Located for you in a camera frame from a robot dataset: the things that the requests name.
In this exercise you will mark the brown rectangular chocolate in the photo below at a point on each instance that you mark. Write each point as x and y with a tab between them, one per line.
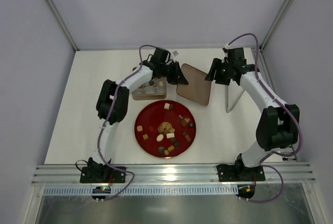
187	137

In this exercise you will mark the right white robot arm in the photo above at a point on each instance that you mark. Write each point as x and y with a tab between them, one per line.
278	127

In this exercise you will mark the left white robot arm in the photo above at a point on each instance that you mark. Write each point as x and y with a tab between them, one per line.
112	106

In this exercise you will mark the white rectangular chocolate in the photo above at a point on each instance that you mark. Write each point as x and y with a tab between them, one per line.
169	135

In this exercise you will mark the gold tin box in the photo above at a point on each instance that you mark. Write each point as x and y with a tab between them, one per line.
148	92

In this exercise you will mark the white slotted cable duct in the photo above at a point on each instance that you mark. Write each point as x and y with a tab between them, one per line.
142	190

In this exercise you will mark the gold tin lid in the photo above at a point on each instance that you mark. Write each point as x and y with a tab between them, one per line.
198	89

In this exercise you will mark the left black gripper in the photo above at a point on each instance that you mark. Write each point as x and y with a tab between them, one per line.
171	71

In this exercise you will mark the grey brown round chocolate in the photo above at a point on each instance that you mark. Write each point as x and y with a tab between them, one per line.
161	149

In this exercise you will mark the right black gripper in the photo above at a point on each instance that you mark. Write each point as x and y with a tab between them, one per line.
218	71

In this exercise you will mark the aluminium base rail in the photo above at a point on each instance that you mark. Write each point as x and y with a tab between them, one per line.
291	171

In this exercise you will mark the metal serving tongs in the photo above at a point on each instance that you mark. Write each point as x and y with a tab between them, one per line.
232	98

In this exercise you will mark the tan rounded square chocolate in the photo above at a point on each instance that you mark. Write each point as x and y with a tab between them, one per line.
140	128

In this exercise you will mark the white swirl oval chocolate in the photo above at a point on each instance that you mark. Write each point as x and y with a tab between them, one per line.
160	138

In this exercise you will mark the white square chocolate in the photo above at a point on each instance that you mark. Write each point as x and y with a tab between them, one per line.
166	106

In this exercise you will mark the red round tray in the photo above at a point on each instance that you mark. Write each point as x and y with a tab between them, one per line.
162	120

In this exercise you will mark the aluminium frame post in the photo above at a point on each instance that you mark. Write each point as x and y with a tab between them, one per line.
61	23

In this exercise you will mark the dark square chocolate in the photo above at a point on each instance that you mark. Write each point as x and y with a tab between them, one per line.
177	144

